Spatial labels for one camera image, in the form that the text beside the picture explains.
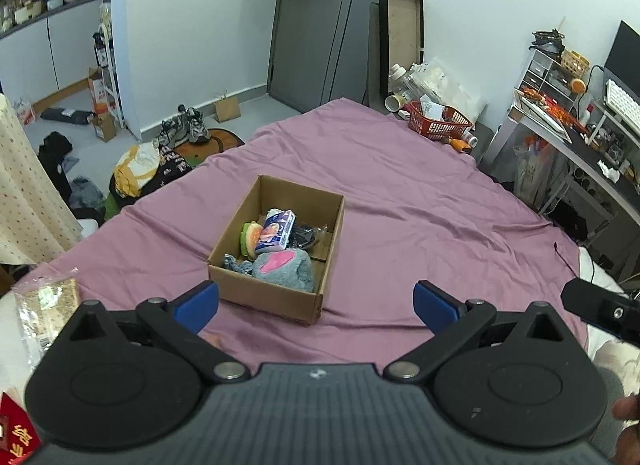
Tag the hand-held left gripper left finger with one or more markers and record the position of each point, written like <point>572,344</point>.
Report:
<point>197,302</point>

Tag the person's right hand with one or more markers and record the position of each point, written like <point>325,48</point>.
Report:
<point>627,407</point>

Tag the dotted beige cloth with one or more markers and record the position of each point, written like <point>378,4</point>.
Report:
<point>30,195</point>

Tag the white desk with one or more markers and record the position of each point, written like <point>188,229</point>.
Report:
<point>585,155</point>

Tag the grey drawer organizer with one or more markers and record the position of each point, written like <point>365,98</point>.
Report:
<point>540,70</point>

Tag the orange bottle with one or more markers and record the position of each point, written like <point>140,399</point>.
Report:
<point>460,144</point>

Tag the pink bed sheet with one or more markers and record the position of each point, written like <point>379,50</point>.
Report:
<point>400,205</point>

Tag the grey door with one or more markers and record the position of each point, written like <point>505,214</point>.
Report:
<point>330,20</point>

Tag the brown door mat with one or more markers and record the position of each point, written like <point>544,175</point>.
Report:
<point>217,141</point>

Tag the pack of water bottles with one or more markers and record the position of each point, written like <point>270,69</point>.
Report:
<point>24,111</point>

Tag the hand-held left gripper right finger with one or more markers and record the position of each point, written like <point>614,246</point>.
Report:
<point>435,307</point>

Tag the white keyboard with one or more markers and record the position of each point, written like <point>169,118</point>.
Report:
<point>622,102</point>

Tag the white storage rack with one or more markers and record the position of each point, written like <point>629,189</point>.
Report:
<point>107,75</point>

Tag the small cardboard box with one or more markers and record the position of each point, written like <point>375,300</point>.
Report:
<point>103,126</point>

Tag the small brown paper bag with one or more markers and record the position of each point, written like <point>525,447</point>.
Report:
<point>227,107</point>

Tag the flat cardboard board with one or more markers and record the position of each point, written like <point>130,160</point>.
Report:
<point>400,40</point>

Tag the clear plastic bag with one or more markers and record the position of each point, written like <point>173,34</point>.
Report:
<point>532,165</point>

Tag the black monitor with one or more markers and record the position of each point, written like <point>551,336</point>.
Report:
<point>625,50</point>

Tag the kitchen cabinet with counter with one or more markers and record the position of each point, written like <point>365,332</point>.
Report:
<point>45,40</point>

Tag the wicker basket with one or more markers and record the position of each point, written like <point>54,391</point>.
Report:
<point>575,62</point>

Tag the small white bottle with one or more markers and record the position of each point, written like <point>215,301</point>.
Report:
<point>470,137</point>

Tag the grey jeans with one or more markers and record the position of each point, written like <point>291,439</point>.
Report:
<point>85,191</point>

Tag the white fluffy bag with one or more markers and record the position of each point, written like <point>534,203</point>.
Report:
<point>447,82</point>

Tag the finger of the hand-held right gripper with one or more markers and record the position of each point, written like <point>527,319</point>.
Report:
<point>597,304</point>

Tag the grey fluffy plush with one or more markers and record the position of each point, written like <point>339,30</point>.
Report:
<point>285,269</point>

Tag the orange ball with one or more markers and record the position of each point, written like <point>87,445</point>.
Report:
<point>578,85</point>

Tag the pair of sneakers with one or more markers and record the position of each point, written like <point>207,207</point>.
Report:
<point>186,125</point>

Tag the white blanket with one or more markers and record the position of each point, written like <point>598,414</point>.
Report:
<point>607,270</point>

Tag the black wrapped package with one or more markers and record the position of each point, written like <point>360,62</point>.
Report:
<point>65,115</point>

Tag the clear packet of grains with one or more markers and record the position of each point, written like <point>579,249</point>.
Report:
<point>45,301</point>

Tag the grey knitted cloth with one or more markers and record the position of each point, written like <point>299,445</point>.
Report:
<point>235,263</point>

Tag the yellow and white bag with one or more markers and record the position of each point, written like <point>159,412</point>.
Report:
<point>137,170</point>

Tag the red printed packet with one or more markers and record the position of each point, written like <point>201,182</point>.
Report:
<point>15,435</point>

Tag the black clothes pile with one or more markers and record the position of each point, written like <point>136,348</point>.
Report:
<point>54,155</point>

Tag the black printed garment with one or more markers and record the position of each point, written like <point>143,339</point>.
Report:
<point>170,169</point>

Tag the red plastic basket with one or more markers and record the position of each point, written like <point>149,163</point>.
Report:
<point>439,121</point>

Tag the blue tissue packet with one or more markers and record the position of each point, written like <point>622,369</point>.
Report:
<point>275,234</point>

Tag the clear plastic bottle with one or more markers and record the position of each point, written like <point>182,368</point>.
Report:
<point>400,76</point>

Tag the burger plush toy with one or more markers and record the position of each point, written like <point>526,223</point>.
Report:
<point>249,237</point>

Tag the paper cup stack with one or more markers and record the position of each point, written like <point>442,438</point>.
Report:
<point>395,101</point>

